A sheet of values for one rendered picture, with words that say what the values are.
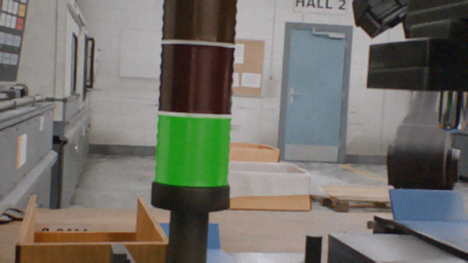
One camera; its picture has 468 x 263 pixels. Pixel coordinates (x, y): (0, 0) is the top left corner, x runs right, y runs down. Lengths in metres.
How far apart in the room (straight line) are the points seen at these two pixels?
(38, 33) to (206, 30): 4.86
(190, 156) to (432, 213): 0.39
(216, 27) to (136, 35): 11.02
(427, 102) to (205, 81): 0.73
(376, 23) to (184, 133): 0.56
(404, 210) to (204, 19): 0.38
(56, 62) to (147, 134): 6.32
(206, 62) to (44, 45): 4.85
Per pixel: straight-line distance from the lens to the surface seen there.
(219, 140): 0.36
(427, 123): 1.03
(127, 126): 11.37
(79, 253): 0.61
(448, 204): 0.72
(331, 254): 0.61
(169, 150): 0.36
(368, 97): 12.05
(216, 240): 0.81
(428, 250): 0.59
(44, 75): 5.19
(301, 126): 11.72
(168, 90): 0.36
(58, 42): 5.18
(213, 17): 0.35
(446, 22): 0.56
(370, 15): 0.90
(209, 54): 0.35
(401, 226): 0.66
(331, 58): 11.84
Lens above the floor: 1.10
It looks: 3 degrees down
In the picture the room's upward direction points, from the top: 3 degrees clockwise
